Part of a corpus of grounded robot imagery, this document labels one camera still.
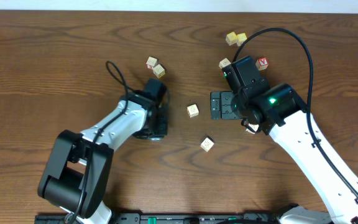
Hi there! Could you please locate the wooden block soccer ball A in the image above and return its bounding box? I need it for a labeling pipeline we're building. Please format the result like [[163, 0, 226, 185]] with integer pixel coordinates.
[[187, 104, 199, 118]]

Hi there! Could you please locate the wooden block blue side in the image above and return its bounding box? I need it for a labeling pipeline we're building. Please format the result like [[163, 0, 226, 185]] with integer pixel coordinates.
[[200, 137, 214, 152]]

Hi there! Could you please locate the wooden block red side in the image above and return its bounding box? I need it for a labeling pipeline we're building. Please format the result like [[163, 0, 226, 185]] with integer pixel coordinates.
[[245, 124, 260, 134]]

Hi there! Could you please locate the wooden block yellow K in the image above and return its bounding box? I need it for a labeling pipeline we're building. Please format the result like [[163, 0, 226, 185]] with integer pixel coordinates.
[[152, 64, 165, 78]]

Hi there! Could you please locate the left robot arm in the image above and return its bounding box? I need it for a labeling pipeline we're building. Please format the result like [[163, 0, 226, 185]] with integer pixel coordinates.
[[37, 90, 170, 223]]

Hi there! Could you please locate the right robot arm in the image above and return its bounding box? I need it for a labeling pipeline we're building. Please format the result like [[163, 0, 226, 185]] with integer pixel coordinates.
[[211, 84, 358, 223]]

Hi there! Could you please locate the plain wooden block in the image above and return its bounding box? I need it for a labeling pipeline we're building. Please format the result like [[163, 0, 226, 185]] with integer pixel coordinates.
[[219, 58, 231, 69]]

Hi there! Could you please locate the red V wooden block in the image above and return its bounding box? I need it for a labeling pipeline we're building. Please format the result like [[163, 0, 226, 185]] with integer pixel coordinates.
[[255, 57, 269, 71]]

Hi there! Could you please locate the wooden block red print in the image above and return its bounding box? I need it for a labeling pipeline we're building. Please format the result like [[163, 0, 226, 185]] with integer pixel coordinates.
[[146, 57, 158, 70]]

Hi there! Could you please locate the wooden block yellow print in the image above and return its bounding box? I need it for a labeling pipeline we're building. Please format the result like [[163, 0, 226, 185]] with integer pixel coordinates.
[[225, 32, 238, 45]]

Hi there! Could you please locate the yellow framed wooden block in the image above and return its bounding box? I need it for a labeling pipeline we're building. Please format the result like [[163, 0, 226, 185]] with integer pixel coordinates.
[[236, 33, 247, 47]]

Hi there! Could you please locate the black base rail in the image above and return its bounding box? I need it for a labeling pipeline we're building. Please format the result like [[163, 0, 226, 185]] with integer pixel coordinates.
[[34, 212, 291, 224]]

